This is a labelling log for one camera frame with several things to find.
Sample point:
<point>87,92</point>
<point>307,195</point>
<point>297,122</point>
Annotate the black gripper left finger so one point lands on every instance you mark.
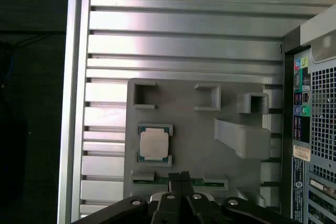
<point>168,208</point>

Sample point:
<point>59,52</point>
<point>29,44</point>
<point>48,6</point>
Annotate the grey and black PC case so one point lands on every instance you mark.
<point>323,103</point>

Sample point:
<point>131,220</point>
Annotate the green RAM stick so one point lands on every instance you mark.
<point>210,182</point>

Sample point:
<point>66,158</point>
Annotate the grey plastic parts rack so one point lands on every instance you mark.
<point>189,140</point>

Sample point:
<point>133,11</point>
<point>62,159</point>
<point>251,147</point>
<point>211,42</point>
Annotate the white barcode label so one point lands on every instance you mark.
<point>302,152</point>

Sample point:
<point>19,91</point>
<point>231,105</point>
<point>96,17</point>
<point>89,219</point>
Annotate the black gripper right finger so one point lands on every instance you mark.
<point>199,208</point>

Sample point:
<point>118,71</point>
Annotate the silver CPU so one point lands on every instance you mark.
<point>154,144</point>

